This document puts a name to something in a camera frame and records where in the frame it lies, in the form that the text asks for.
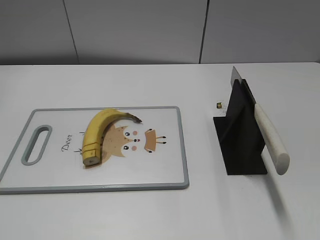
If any white-handled kitchen knife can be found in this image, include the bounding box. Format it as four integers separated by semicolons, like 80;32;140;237
230;66;290;176

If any small brass nut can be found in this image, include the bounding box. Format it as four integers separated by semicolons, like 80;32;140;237
216;102;223;109

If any black knife stand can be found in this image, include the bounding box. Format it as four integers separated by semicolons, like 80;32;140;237
213;78;268;176

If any white grey-rimmed cutting board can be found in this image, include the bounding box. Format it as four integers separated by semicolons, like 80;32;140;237
0;106;189;195

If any yellow banana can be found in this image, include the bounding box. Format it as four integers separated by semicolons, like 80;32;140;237
81;108;142;167

